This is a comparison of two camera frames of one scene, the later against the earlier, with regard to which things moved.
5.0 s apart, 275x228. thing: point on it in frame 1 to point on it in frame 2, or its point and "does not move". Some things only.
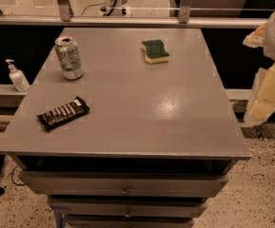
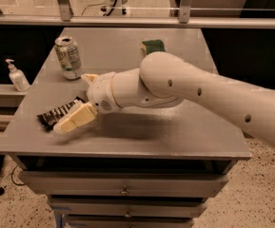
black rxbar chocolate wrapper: (57, 116) does not move
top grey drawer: (126, 184) does not move
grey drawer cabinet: (125, 128) does not move
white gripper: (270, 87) to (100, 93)
